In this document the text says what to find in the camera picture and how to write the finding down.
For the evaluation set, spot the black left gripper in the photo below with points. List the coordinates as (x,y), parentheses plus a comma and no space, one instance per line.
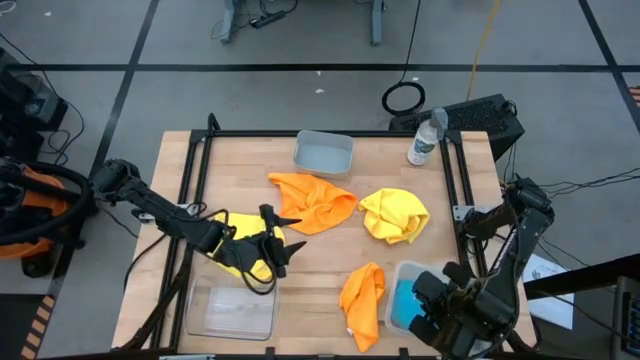
(250,252)

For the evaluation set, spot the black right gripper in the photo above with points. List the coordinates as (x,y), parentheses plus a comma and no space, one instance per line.
(457,320)

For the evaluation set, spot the yellow microfiber towel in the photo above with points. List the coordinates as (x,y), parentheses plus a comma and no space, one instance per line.
(245,226)
(395,215)

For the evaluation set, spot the blue microfiber towel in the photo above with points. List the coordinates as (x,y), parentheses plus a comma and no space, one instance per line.
(405,305)

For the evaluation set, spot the orange microfiber towel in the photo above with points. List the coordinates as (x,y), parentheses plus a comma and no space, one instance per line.
(362,305)
(310,200)

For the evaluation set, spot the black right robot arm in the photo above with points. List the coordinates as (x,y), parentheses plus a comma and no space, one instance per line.
(520,240)

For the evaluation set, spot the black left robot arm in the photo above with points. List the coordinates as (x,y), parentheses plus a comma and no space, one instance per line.
(150,200)

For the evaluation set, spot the clear plastic bin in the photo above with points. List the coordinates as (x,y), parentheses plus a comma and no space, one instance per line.
(230,310)
(400,270)

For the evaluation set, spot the grey plastic bin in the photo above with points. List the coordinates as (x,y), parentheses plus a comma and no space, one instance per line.
(322,157)

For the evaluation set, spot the white paper sheet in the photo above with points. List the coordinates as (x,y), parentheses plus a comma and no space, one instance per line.
(555,310)

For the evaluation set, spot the white spray bottle grey trigger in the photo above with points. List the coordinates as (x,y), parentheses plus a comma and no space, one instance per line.
(422,145)

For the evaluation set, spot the black beam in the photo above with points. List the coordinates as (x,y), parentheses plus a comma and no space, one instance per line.
(600,275)

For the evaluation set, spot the grey control device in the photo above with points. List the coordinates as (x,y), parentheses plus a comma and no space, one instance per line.
(627,325)

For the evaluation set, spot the black perforated computer tower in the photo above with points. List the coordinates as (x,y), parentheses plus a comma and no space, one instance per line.
(475,117)

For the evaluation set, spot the black power strip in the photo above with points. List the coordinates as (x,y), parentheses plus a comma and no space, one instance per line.
(267,20)

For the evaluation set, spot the grey desk leg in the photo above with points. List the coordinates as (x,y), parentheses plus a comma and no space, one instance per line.
(378,25)
(230,25)

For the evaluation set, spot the black equipment case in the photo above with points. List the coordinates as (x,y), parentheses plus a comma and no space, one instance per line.
(25,100)

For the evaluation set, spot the black metal table frame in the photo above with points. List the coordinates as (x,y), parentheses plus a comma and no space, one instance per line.
(325,133)

